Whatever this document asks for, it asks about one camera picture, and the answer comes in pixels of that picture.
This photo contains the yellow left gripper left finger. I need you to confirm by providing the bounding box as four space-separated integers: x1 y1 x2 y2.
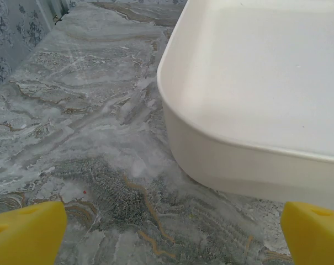
0 200 68 265

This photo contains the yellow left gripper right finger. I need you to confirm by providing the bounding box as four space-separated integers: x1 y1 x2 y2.
282 201 334 265

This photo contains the white plastic tray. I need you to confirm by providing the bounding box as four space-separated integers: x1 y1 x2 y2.
156 0 334 206

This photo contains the small metal frame bracket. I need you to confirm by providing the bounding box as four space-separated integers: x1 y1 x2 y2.
52 12 71 26

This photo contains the aluminium frame post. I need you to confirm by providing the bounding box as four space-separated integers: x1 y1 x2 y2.
35 0 71 31

